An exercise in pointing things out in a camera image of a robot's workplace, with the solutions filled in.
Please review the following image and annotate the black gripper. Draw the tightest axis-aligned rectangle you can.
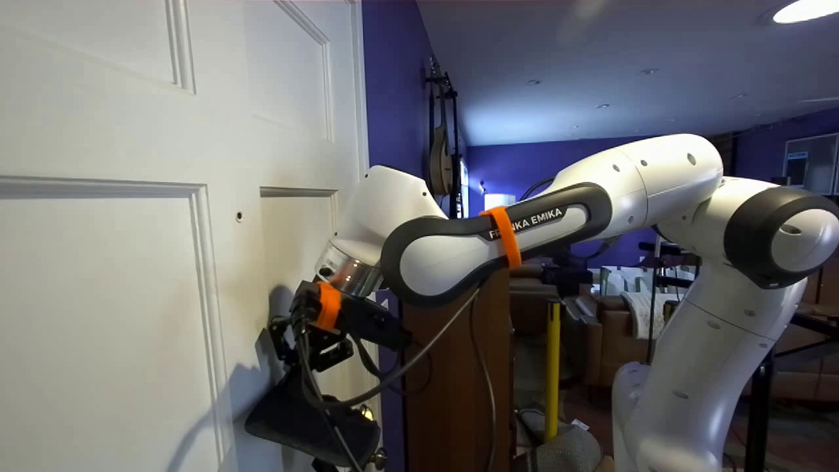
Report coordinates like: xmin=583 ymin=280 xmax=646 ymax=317
xmin=266 ymin=294 xmax=415 ymax=374

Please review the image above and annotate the orange cable strap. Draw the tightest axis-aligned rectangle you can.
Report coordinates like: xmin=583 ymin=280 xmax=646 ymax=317
xmin=482 ymin=205 xmax=527 ymax=272

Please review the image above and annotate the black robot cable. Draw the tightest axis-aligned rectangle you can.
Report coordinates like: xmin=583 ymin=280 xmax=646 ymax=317
xmin=333 ymin=284 xmax=504 ymax=472

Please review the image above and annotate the grey tripod base bag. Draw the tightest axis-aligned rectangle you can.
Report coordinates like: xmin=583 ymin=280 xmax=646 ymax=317
xmin=519 ymin=418 xmax=609 ymax=472

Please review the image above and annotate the yellow tripod pole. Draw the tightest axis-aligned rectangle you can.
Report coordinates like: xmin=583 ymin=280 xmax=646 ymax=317
xmin=542 ymin=298 xmax=563 ymax=446

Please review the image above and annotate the black tripod camera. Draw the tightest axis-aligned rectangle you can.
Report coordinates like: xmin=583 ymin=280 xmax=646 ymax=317
xmin=538 ymin=258 xmax=599 ymax=298

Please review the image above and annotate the brown wooden cabinet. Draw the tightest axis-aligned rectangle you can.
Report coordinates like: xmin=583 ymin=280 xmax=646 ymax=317
xmin=396 ymin=220 xmax=519 ymax=472

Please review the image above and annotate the white panel door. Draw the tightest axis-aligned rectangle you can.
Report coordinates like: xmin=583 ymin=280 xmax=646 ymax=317
xmin=0 ymin=0 xmax=389 ymax=472

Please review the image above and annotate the ceiling light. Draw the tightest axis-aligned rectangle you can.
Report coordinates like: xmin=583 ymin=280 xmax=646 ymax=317
xmin=770 ymin=0 xmax=839 ymax=27

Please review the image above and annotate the black wall decoration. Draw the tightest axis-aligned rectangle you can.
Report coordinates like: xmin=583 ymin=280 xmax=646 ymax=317
xmin=419 ymin=56 xmax=466 ymax=224

